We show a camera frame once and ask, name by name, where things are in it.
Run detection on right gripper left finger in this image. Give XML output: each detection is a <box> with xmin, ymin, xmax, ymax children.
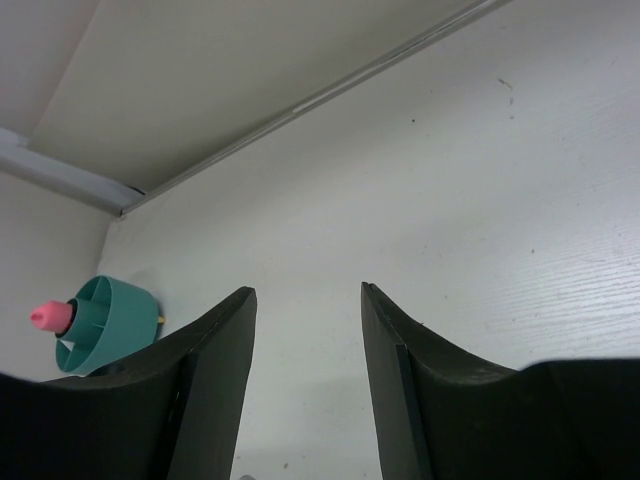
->
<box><xmin>1</xmin><ymin>287</ymin><xmax>257</xmax><ymax>479</ymax></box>

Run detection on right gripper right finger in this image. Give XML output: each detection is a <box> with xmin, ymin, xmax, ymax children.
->
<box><xmin>361</xmin><ymin>283</ymin><xmax>639</xmax><ymax>479</ymax></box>

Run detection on pink capped glue stick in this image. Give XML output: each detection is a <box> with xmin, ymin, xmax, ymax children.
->
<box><xmin>30</xmin><ymin>300</ymin><xmax>74</xmax><ymax>335</ymax></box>

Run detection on teal round compartment organizer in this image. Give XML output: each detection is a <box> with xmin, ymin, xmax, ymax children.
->
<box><xmin>55</xmin><ymin>276</ymin><xmax>160</xmax><ymax>375</ymax></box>

